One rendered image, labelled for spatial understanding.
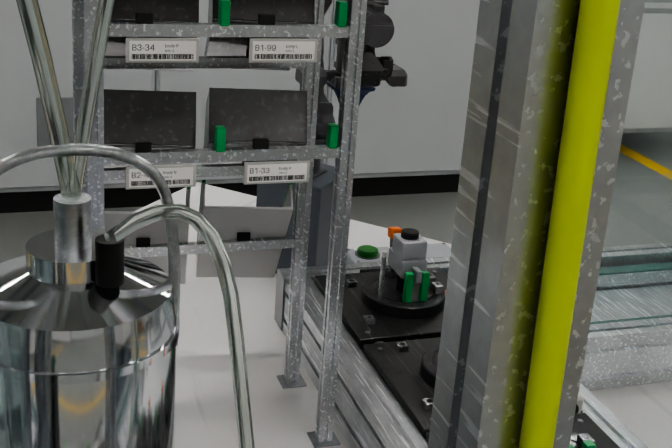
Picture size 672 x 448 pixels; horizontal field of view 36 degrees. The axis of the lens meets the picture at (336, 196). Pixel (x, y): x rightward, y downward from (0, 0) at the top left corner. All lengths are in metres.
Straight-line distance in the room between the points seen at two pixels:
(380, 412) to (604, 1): 1.11
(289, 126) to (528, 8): 1.01
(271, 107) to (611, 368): 0.75
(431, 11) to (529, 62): 4.56
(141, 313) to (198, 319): 1.22
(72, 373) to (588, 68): 0.39
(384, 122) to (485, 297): 4.57
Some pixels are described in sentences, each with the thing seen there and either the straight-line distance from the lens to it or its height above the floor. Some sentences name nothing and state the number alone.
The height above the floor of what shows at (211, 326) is 0.86.
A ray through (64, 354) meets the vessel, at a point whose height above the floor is 1.40.
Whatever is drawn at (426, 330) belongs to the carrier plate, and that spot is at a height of 0.97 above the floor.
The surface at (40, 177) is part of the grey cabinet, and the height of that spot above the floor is 0.17.
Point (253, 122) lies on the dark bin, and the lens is 1.38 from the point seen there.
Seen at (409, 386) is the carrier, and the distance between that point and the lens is 1.49.
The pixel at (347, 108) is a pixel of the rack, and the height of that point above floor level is 1.37.
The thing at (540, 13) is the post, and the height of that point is 1.65.
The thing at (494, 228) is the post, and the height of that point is 1.56.
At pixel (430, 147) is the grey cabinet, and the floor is 0.25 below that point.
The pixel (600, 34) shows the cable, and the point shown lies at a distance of 0.38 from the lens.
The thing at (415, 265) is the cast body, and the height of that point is 1.05.
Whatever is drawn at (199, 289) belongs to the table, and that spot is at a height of 0.86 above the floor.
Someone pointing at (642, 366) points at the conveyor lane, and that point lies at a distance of 1.83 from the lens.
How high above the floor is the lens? 1.71
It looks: 20 degrees down
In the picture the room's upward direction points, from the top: 4 degrees clockwise
